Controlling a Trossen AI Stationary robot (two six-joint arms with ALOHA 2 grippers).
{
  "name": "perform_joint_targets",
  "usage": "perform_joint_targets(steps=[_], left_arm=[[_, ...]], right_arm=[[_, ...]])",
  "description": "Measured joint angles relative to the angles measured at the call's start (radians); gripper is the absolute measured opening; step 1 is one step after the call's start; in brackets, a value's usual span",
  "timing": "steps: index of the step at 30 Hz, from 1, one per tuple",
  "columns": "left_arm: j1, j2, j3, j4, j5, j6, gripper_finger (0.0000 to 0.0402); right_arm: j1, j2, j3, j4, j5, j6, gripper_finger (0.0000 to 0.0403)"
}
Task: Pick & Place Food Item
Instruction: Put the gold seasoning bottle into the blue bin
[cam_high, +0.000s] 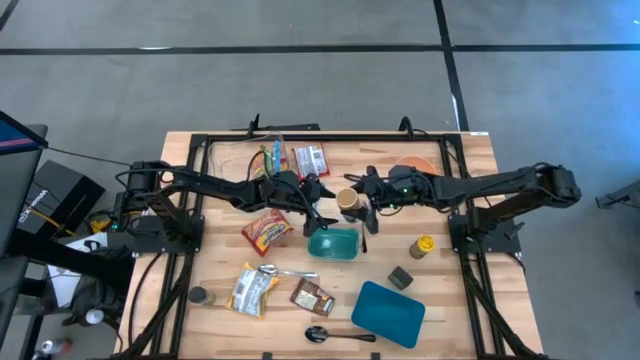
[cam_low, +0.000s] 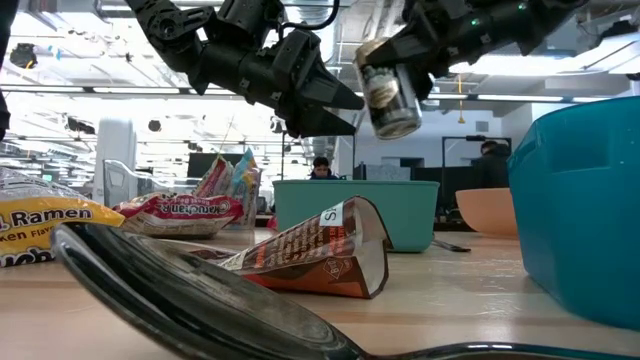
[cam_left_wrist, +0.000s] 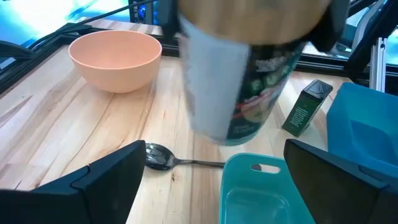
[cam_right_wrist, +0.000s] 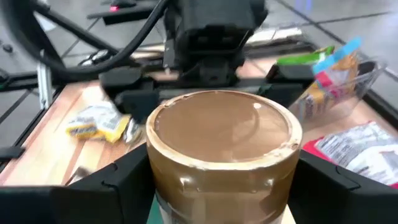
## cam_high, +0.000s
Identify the jar with yellow lid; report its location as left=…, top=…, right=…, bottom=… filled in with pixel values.
left=408, top=234, right=437, bottom=260

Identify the blue striped ramen packet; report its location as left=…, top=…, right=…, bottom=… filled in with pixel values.
left=269, top=139, right=290, bottom=174

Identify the brown orange snack packet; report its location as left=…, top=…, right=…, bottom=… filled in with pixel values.
left=289, top=277, right=337, bottom=317

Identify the black spoon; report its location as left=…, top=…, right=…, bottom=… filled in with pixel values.
left=304, top=325, right=377, bottom=345

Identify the glass jar tan lid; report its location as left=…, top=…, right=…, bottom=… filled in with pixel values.
left=334, top=186, right=362, bottom=224

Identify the white paper sheet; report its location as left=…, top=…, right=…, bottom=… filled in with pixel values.
left=48, top=231, right=110, bottom=309

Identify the thin black floor cable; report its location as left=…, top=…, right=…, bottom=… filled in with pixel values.
left=46, top=146, right=134, bottom=169

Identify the computer monitor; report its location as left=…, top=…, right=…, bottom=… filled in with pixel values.
left=0, top=109, right=50, bottom=259

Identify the yellow cable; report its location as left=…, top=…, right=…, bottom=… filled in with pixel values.
left=29, top=205, right=79, bottom=237

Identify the small black box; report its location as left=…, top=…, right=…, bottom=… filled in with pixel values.
left=387, top=265, right=415, bottom=291

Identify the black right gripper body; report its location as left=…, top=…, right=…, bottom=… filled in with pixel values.
left=367, top=164, right=439, bottom=210

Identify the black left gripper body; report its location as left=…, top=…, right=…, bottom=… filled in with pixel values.
left=262, top=169, right=324, bottom=211

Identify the red barcode ramen packet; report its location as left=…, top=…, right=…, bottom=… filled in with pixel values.
left=292, top=143, right=331, bottom=180

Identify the silver metal spoon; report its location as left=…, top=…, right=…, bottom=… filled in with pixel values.
left=257, top=263, right=319, bottom=280

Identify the silver can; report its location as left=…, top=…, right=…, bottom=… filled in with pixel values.
left=39, top=338, right=73, bottom=356

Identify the dark blue plastic tray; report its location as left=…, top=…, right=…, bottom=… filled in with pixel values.
left=350, top=280, right=427, bottom=350

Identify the yellow white ramen packet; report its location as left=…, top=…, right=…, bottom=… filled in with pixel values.
left=227, top=263, right=280, bottom=321

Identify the teal plastic container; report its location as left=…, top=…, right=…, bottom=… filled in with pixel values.
left=307, top=227, right=362, bottom=262

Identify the red yellow Maruchan ramen packet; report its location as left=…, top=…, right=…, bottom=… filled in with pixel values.
left=240, top=207, right=295, bottom=258

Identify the black bar behind table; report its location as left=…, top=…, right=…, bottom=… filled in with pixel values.
left=230, top=122, right=322, bottom=133

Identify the clear plastic bin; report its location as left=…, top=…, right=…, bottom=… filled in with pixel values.
left=207, top=132, right=291, bottom=194

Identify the orange bowl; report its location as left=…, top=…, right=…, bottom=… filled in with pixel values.
left=393, top=155, right=437, bottom=176

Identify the green red ramen packet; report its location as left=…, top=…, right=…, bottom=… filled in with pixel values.
left=248, top=144, right=274, bottom=181

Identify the black aluminium table frame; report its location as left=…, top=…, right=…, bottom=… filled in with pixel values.
left=107, top=130, right=549, bottom=360

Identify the black equipment box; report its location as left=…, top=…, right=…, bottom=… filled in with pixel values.
left=19, top=158, right=107, bottom=236

